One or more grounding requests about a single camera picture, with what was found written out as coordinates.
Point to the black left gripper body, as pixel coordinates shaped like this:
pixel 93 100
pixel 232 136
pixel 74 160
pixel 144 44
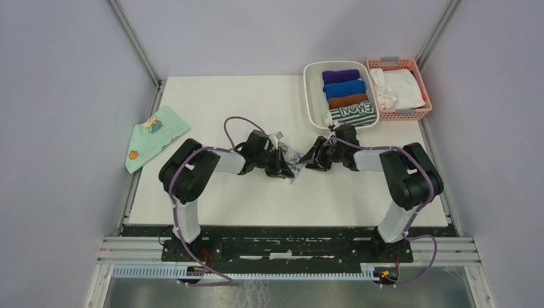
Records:
pixel 271 161

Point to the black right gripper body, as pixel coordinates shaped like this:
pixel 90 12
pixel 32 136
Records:
pixel 328 154

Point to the blue patterned towel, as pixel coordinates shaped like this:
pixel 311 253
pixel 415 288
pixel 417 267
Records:
pixel 292 158

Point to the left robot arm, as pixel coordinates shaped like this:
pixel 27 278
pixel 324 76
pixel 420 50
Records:
pixel 186 174

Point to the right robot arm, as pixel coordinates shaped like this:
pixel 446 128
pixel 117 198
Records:
pixel 411 177

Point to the brown rolled towel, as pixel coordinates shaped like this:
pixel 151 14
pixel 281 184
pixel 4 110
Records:
pixel 346 101

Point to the white plastic tub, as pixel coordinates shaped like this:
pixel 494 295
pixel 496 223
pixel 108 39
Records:
pixel 315 99

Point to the blue rolled towel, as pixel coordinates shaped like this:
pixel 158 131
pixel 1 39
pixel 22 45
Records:
pixel 343 89

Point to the purple rolled towel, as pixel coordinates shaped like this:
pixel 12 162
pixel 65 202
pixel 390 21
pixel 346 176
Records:
pixel 330 77

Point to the white cloth in basket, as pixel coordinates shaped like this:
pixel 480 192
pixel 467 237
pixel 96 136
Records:
pixel 397 89

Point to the pink plastic basket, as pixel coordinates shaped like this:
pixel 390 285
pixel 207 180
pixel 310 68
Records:
pixel 388 64

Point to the mint green cartoon towel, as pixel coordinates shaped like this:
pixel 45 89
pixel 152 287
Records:
pixel 153 136

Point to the orange item in basket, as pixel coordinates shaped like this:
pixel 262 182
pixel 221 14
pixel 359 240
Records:
pixel 413 73

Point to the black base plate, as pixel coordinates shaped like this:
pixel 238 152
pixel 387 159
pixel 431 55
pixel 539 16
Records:
pixel 298 250

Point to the white slotted cable duct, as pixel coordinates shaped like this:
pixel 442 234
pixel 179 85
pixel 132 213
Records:
pixel 187 272

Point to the aluminium frame rail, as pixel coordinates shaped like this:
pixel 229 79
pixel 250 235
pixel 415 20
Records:
pixel 101 277

